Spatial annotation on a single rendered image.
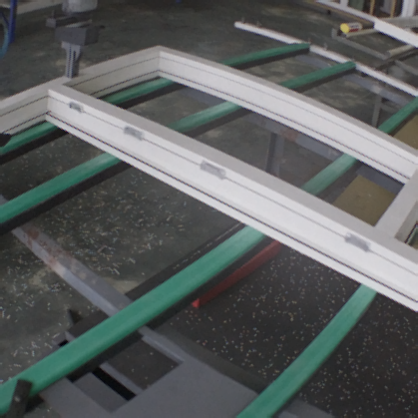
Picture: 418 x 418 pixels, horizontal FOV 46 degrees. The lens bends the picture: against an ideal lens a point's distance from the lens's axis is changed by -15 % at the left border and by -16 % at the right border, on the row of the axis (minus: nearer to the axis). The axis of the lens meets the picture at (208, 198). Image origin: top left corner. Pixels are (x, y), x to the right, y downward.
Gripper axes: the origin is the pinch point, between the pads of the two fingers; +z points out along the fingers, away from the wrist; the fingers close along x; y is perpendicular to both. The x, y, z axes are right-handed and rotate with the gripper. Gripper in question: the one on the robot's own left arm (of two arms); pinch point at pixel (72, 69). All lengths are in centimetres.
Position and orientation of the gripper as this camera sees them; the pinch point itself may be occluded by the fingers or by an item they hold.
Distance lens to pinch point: 136.7
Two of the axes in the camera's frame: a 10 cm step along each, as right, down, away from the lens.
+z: -1.2, 8.4, 5.4
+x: -7.9, -4.1, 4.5
